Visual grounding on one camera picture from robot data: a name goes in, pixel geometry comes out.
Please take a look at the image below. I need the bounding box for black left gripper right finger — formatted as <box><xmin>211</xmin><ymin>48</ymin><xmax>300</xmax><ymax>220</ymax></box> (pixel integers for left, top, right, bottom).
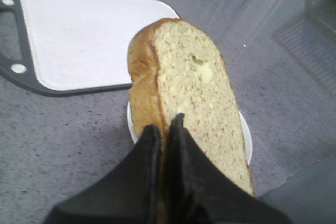
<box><xmin>163</xmin><ymin>113</ymin><xmax>291</xmax><ymax>223</ymax></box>

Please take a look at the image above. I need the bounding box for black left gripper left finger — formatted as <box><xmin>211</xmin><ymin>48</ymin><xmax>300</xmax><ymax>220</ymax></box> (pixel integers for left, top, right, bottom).
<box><xmin>46</xmin><ymin>125</ymin><xmax>161</xmax><ymax>223</ymax></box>

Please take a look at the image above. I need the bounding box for bread slice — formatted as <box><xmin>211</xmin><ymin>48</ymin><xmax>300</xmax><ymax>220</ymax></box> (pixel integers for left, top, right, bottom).
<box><xmin>128</xmin><ymin>18</ymin><xmax>254</xmax><ymax>195</ymax></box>

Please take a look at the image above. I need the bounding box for white grey cutting board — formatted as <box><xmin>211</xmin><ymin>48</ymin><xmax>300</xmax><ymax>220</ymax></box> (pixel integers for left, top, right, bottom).
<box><xmin>1</xmin><ymin>0</ymin><xmax>178</xmax><ymax>97</ymax></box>

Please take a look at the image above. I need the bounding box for white round plate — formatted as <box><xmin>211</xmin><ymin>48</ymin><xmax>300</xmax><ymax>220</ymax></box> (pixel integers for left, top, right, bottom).
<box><xmin>126</xmin><ymin>101</ymin><xmax>253</xmax><ymax>165</ymax></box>

